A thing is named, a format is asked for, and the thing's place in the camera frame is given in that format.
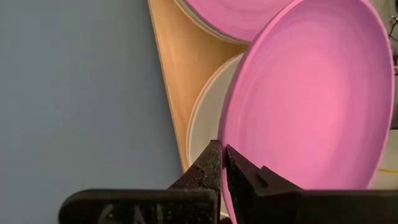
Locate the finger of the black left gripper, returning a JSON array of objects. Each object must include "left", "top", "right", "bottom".
[
  {"left": 225, "top": 144, "right": 398, "bottom": 224},
  {"left": 58, "top": 139, "right": 223, "bottom": 224}
]

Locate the purple plate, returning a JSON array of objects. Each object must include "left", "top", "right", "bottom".
[
  {"left": 216, "top": 0, "right": 396, "bottom": 224},
  {"left": 182, "top": 0, "right": 295, "bottom": 44}
]

